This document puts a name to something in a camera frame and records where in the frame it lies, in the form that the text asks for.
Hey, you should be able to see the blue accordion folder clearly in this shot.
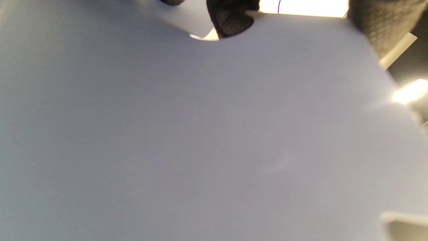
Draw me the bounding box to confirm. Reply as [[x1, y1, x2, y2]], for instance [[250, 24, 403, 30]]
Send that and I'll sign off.
[[0, 0, 428, 241]]

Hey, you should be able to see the person's left hand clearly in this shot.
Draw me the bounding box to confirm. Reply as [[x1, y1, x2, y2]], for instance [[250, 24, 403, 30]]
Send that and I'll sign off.
[[159, 0, 428, 60]]

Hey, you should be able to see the bright ceiling light panel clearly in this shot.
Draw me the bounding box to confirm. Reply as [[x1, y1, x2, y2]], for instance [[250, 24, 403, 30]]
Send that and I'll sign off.
[[259, 0, 350, 18]]

